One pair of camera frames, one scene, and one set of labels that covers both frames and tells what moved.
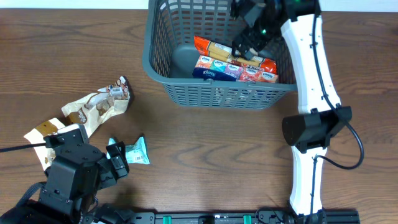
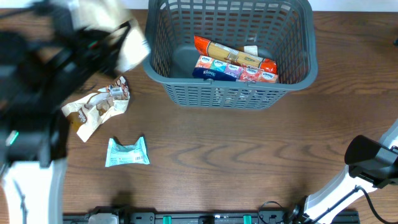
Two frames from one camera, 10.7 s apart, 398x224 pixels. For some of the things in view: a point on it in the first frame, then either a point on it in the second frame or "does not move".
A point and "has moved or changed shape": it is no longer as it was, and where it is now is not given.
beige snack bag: x=37 y=136 has moved or changed shape
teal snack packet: x=137 y=154 does not move
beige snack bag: x=89 y=110 does not move
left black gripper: x=120 y=157 to x=101 y=45
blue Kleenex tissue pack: x=206 y=67 does not move
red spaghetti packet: x=224 y=51 does not move
